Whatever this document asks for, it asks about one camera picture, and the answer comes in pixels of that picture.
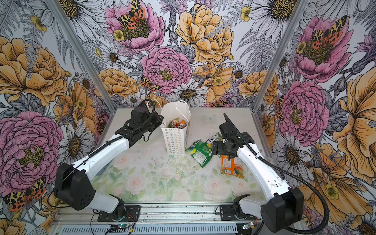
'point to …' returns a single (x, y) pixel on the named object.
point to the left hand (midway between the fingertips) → (164, 120)
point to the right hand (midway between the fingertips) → (223, 154)
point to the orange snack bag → (228, 167)
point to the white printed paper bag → (176, 138)
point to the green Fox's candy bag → (218, 137)
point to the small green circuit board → (123, 225)
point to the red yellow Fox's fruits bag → (176, 123)
